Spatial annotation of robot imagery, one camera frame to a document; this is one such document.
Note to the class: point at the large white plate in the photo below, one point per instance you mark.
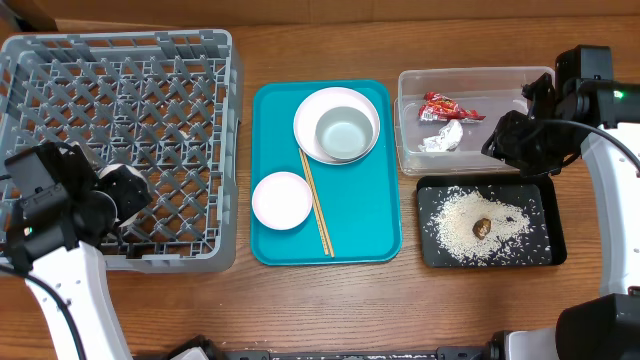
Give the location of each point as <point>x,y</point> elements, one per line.
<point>318,103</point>

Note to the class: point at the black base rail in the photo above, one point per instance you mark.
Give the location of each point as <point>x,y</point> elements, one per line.
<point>350,354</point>

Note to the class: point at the clear plastic container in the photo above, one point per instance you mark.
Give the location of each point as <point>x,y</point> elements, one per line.
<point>491,91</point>

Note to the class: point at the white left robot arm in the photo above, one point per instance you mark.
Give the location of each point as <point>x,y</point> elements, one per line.
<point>66,273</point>

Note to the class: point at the red snack wrapper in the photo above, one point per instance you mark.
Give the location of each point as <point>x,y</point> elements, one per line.
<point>438,107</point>

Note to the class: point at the white paper cup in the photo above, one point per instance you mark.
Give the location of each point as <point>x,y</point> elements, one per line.
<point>128,189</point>

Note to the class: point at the brown food scrap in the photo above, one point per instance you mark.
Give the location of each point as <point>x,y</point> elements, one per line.
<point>482,228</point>

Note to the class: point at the black plastic tray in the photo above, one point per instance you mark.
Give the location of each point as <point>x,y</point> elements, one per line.
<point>548,197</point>

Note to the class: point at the wooden chopstick left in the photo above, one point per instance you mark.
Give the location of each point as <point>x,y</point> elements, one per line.
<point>308,179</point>

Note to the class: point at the wooden chopstick right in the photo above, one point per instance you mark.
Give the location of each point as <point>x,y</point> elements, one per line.
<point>325,228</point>

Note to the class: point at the pink white small plate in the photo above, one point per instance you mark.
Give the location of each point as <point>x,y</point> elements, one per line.
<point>282,201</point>

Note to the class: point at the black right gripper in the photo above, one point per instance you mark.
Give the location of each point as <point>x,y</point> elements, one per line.
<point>503,142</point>

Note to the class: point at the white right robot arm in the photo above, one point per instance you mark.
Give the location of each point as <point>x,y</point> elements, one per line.
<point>607,327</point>

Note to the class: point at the teal serving tray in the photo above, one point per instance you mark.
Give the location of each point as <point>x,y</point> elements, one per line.
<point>360,201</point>

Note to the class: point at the grey dishwasher rack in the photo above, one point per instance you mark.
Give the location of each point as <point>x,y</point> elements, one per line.
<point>167,103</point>

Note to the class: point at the wooden chopstick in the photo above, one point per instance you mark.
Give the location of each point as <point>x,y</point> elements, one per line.
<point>308,179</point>
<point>325,228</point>

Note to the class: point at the grey bowl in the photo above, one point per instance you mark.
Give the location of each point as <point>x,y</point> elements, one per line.
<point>344,133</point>

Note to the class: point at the white rice grains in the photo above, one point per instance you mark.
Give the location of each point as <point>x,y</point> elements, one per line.
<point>519,234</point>

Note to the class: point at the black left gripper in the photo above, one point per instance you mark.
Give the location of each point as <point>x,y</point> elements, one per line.
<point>126,192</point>

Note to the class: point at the white tissue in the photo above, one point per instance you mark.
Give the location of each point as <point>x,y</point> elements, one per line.
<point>447,139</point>

